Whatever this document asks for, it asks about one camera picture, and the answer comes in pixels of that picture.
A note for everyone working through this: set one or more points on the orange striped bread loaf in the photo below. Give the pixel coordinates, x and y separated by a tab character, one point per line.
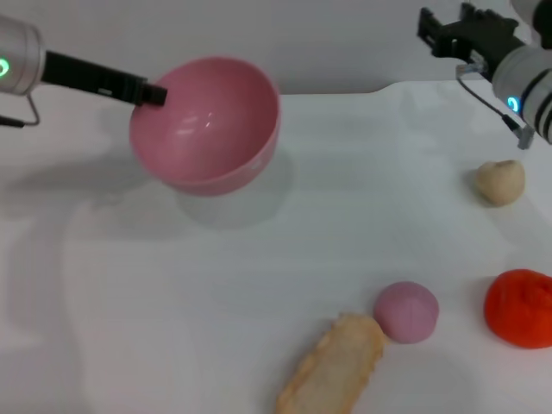
328	371

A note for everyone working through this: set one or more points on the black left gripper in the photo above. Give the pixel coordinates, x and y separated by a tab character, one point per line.
90	79

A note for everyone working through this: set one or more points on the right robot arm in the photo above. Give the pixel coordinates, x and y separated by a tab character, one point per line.
535	77

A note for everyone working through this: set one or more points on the orange red bun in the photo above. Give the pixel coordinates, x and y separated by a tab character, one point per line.
517	310

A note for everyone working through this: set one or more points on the beige bun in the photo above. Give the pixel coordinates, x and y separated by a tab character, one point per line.
500	183

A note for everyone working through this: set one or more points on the pink round bun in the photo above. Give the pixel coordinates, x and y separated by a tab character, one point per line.
405	312

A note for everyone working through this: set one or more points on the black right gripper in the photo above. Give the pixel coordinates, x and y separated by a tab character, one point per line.
487	34

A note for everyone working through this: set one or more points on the pink plastic bowl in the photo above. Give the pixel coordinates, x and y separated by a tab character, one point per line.
202	129

